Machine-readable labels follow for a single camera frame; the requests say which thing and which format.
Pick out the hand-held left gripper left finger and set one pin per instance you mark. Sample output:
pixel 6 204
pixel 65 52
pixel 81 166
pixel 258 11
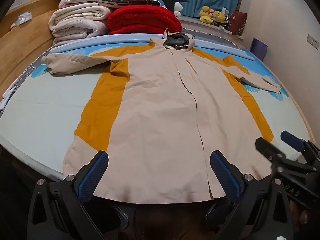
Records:
pixel 93 175

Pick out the white small box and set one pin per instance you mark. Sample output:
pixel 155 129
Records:
pixel 224 11

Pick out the grey mattress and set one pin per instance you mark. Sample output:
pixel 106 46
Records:
pixel 212 36

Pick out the white crumpled cloth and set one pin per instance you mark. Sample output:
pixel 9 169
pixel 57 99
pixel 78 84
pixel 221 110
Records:
pixel 7 95

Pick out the white plush toy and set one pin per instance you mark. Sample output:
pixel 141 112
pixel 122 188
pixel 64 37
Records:
pixel 178 10

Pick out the yellow plush toy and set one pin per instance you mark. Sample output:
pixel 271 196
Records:
pixel 206 13

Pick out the purple folder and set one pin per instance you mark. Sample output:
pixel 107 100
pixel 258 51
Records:
pixel 258 48

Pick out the red folded blanket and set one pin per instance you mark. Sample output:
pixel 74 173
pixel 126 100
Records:
pixel 142 20

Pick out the wall socket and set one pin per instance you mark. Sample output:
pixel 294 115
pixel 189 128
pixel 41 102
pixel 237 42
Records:
pixel 313 41

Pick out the white window ledge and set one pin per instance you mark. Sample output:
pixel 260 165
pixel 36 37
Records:
pixel 197 25

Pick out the pale blue long cushion strip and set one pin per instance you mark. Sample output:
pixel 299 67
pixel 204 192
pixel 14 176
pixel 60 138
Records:
pixel 100 41

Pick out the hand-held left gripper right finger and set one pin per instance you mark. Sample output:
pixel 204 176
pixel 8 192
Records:
pixel 225 177

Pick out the dark red cushion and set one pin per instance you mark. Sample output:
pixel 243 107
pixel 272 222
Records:
pixel 237 22

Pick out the black white striped plush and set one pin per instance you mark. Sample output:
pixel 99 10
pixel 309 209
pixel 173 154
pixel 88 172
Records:
pixel 225 22

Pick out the white tissue pack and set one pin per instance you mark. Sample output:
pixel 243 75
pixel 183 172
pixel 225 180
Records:
pixel 23 18

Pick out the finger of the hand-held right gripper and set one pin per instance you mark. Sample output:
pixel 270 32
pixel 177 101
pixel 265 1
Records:
pixel 291 140
pixel 266 147

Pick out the light blue patterned bed mat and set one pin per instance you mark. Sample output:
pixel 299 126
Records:
pixel 45 105

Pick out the person's right hand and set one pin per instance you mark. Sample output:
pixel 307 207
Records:
pixel 303 216

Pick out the wooden bed frame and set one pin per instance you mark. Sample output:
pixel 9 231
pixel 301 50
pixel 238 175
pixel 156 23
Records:
pixel 22 42

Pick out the cream folded blanket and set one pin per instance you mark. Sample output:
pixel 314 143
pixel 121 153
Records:
pixel 77 22

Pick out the yellow plush bear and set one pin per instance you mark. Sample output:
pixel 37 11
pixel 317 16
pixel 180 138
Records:
pixel 219 17

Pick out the beige and yellow jacket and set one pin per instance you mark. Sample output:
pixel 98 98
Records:
pixel 155 105

